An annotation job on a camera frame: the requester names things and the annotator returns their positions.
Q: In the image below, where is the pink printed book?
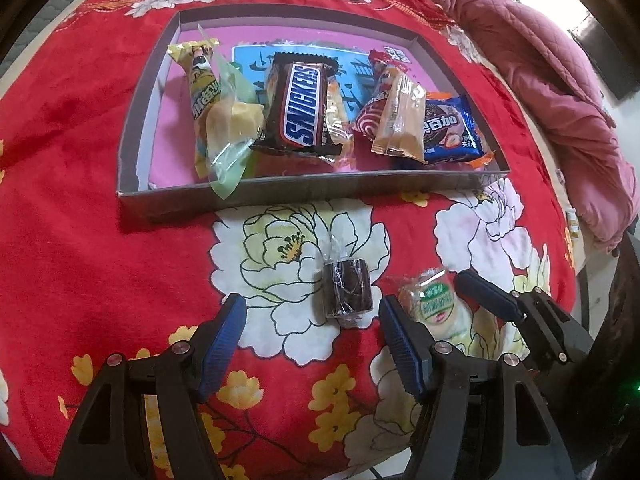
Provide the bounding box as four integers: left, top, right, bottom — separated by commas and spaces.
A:
150, 27, 436, 191

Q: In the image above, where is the grey cardboard box tray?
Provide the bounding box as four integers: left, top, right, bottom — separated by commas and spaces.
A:
116, 5, 511, 223

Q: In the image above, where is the orange clear pastry packet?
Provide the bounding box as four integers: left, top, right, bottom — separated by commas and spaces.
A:
425, 91, 501, 168

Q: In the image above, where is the yellow cartoon snack bar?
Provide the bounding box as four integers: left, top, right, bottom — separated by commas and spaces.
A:
167, 40, 226, 178

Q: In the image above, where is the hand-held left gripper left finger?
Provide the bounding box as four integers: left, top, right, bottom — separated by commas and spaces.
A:
52, 292, 248, 480

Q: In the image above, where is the black screen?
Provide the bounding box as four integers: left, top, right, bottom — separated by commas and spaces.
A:
567, 7, 640, 101

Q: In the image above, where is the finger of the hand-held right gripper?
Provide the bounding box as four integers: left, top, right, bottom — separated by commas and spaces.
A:
457, 270, 571, 368

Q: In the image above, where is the orange wafer packet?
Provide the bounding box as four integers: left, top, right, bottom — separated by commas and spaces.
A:
370, 67, 428, 161

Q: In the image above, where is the red swirl snack packet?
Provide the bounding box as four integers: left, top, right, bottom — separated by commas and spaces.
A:
352, 50, 411, 138

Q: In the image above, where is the red floral blanket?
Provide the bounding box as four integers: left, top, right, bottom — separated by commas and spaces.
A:
0, 0, 576, 480

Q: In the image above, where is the green clear cake packet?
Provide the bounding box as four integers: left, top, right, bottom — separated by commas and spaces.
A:
197, 25, 266, 201

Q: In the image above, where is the pink quilt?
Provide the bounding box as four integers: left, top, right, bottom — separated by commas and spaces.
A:
395, 0, 633, 253

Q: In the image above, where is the green label round cake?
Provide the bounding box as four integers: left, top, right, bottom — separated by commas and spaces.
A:
397, 267, 483, 356

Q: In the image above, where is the brown chocolate bar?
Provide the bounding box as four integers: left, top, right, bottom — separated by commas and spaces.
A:
250, 51, 346, 161

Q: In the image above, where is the clear bag of yellow puffs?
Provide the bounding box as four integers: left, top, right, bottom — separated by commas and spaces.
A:
320, 67, 356, 171

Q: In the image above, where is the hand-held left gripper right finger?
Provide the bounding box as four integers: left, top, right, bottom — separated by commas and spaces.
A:
378, 296, 573, 480

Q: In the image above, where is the dark brownie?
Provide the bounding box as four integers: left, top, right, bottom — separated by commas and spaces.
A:
315, 232, 376, 331

